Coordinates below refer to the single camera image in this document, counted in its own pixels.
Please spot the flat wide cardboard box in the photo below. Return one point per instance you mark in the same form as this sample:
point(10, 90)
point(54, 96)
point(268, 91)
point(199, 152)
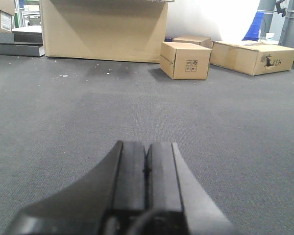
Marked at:
point(252, 57)

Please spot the large cardboard box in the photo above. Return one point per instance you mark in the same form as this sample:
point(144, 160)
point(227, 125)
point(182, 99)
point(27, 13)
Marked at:
point(115, 30)

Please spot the black floor mat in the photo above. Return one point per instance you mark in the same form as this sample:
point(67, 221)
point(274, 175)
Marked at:
point(59, 118)

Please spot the blue plastic crate stack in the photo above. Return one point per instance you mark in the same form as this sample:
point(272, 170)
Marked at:
point(253, 33)

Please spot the rear small cardboard box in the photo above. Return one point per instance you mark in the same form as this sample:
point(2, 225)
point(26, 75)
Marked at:
point(202, 41)

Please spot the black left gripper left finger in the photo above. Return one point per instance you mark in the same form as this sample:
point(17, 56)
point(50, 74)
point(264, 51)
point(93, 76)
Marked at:
point(116, 186)

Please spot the black raised platform step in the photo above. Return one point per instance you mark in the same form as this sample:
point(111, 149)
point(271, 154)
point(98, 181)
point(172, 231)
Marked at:
point(22, 41)

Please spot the small cardboard box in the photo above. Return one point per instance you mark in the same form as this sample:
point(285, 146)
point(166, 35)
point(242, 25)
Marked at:
point(202, 41)
point(185, 61)

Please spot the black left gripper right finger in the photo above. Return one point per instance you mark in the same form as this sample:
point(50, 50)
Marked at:
point(177, 203)

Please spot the cardboard box stack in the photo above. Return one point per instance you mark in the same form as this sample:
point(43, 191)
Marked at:
point(7, 13)

